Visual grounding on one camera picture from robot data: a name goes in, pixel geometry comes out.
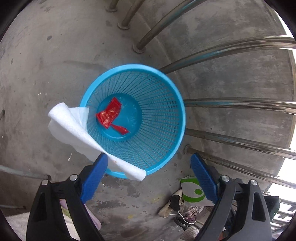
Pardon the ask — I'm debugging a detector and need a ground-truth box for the white paper towel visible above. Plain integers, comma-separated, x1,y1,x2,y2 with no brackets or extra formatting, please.
48,102,147,181

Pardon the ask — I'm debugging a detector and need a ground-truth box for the red plastic wrapper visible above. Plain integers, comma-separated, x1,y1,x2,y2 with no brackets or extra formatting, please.
95,97,129,135

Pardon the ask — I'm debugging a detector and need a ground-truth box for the white green shopping bag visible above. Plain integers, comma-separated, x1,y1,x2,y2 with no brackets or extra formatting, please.
180,176,214,207

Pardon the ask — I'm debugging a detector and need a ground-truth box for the pair of shoes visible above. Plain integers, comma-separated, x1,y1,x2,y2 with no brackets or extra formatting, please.
157,188,205,241

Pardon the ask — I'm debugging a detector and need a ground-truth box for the blue plastic waste basket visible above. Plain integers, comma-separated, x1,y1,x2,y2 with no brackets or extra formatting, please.
80,64,186,175

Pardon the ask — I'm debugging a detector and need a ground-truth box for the steel balcony railing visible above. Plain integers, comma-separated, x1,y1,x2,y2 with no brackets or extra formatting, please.
97,1,295,202

